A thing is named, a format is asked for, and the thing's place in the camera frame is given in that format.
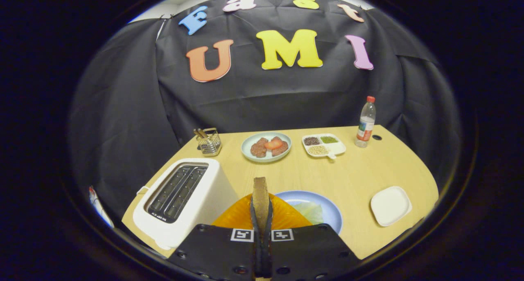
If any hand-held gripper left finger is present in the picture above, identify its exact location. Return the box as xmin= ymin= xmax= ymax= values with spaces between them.
xmin=167 ymin=193 xmax=262 ymax=281

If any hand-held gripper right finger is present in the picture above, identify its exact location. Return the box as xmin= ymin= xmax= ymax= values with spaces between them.
xmin=263 ymin=193 xmax=363 ymax=280

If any plain brown bread slice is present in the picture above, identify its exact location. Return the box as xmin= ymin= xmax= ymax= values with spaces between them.
xmin=252 ymin=177 xmax=270 ymax=249

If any green lettuce leaf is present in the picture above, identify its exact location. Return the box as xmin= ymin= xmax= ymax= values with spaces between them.
xmin=291 ymin=201 xmax=324 ymax=225

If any white toaster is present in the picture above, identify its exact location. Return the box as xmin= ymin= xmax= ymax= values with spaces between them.
xmin=133 ymin=158 xmax=239 ymax=250

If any blue round plate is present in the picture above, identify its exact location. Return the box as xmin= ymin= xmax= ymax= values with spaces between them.
xmin=274 ymin=190 xmax=343 ymax=235

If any brown meat patty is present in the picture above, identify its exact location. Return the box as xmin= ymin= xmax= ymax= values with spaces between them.
xmin=250 ymin=137 xmax=269 ymax=158
xmin=270 ymin=136 xmax=289 ymax=157

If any pale green plate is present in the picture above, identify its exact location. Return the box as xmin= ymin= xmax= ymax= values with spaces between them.
xmin=241 ymin=132 xmax=292 ymax=163

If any white divided seed tray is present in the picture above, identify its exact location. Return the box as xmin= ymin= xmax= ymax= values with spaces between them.
xmin=302 ymin=133 xmax=346 ymax=160

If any small white square plate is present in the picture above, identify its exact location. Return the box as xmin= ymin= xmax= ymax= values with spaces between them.
xmin=370 ymin=186 xmax=413 ymax=227

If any black backdrop cloth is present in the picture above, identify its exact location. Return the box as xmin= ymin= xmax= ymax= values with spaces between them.
xmin=68 ymin=0 xmax=463 ymax=220

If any clear bottle red cap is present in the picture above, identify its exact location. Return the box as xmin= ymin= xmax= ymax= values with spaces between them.
xmin=355 ymin=96 xmax=376 ymax=148

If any white red striped object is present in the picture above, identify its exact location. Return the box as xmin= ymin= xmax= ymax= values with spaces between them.
xmin=88 ymin=186 xmax=115 ymax=229

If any metal wire basket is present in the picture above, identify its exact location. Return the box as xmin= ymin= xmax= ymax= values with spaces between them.
xmin=195 ymin=128 xmax=222 ymax=157

